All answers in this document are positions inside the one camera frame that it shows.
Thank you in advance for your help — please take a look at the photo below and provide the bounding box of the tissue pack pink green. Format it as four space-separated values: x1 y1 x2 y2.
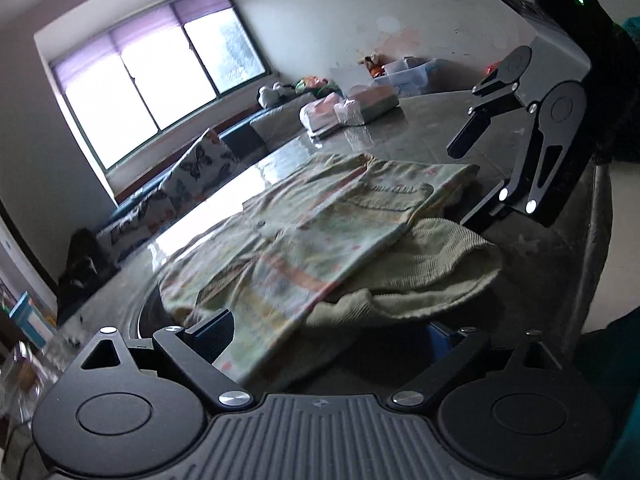
334 84 399 126

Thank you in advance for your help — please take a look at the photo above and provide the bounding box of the window with green frame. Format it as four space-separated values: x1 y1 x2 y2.
49 0 270 172

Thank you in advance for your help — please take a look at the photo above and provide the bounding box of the round glass turntable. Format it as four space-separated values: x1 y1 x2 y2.
127 285 177 339

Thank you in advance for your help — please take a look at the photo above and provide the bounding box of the small blue cabinet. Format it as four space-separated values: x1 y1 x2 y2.
9 292 55 349

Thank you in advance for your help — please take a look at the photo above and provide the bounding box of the clear plastic storage box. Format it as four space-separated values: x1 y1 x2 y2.
374 60 439 98

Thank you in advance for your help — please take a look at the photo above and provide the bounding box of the brown plush toy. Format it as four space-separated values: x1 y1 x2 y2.
362 54 384 78

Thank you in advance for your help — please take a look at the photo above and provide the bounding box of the grey quilted star tablecloth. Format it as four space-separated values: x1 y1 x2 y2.
0 89 616 480

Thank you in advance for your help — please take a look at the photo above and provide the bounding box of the green patterned child's shirt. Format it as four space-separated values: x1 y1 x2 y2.
160 153 501 391

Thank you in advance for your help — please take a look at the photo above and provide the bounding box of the butterfly print cushion right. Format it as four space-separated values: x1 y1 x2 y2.
160 128 246 216

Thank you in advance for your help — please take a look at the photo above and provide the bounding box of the butterfly print cushion left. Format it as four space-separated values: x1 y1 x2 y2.
96 190 176 263

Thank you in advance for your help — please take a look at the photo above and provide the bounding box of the black bag on sofa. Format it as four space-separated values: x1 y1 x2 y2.
56 228 118 327

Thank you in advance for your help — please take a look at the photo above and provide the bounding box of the clear plastic food container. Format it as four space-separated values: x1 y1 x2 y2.
1 341 60 424

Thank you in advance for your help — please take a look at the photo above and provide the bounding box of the white plush toy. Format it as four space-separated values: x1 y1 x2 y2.
257 81 296 110

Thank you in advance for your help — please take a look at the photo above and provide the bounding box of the butterfly print cushion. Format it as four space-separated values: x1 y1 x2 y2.
96 190 176 263
160 128 246 216

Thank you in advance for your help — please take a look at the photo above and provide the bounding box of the grey cushion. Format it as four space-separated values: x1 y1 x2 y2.
250 105 304 152

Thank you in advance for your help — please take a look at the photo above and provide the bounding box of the pink wet wipes pack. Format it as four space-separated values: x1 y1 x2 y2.
299 92 343 134

